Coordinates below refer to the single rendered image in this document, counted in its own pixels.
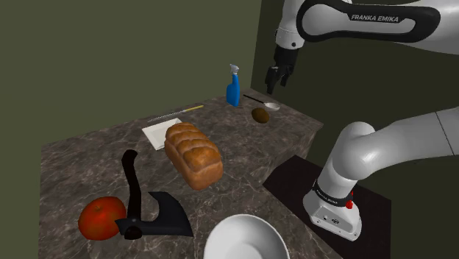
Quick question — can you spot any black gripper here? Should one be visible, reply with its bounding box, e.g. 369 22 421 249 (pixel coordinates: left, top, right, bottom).
265 45 300 96

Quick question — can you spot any brown kiwi fruit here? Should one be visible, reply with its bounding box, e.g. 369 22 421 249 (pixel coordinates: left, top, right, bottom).
251 107 271 124

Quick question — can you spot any blue spray bottle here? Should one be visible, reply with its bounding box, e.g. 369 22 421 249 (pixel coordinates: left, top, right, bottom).
225 64 241 107

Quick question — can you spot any dark robot stand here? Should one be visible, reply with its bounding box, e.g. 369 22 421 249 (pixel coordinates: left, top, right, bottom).
263 155 393 259

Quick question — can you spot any brown bread loaf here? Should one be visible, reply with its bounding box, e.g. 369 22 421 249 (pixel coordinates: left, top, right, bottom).
164 122 224 191

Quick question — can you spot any white square plate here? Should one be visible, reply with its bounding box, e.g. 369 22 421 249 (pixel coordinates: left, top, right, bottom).
140 117 183 151

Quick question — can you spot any white bowl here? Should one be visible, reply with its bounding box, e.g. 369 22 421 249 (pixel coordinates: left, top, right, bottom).
203 213 291 259

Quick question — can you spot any black hatchet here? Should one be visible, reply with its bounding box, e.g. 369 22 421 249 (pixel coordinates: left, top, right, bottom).
114 149 194 241

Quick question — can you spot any red apple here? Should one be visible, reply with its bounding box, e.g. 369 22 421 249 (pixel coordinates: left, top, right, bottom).
77 196 127 241

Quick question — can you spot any black-handled silver spoon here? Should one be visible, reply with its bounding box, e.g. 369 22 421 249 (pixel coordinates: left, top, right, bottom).
242 94 281 112

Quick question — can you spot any yellow-handled knife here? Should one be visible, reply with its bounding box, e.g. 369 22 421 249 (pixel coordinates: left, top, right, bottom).
147 104 205 124

